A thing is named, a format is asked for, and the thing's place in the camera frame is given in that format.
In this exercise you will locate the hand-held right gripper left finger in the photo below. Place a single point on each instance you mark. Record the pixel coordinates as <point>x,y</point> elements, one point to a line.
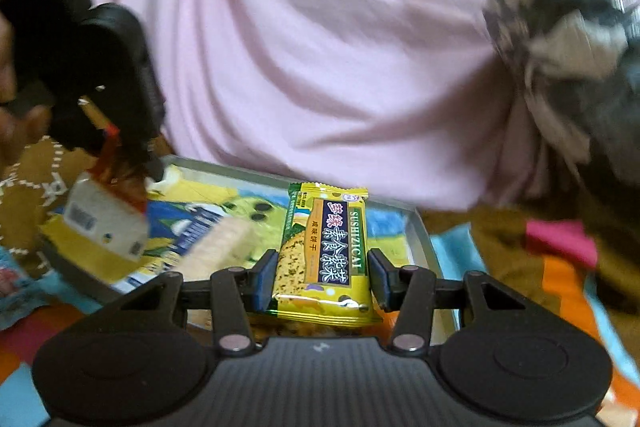
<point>265,278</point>

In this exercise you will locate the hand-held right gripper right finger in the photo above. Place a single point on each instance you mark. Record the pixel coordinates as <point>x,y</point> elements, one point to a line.
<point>378,279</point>

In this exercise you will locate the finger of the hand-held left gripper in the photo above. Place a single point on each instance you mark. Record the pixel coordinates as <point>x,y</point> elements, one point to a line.
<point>155,164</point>

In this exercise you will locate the clear-wrapped rice cracker bar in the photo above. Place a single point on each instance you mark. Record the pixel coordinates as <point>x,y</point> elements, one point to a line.
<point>220,242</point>

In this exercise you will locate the yellow green biscuit packet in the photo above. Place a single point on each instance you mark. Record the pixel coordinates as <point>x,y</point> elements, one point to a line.
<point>320,257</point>

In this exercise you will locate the metal tray with cartoon print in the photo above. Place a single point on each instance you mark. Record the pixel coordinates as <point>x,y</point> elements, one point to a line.
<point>420,237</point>

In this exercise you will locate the red snack packet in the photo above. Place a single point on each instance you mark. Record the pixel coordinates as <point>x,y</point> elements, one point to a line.
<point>102,212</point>

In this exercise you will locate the person's left hand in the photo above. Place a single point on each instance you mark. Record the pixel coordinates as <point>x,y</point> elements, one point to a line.
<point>37,124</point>

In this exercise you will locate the brown patterned quilt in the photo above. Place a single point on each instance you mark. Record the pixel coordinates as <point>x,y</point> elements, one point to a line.
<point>30,177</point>

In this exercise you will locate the colourful printed blanket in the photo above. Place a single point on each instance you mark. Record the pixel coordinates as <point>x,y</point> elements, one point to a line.
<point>550,292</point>

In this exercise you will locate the blue snack packet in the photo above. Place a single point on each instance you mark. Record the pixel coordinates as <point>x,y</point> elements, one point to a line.
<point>12,287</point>

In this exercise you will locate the pink cloth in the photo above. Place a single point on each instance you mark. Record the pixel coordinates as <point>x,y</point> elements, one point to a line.
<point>325,57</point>

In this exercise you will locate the dark grey cloth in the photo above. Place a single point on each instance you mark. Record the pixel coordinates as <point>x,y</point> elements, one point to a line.
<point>600,147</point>

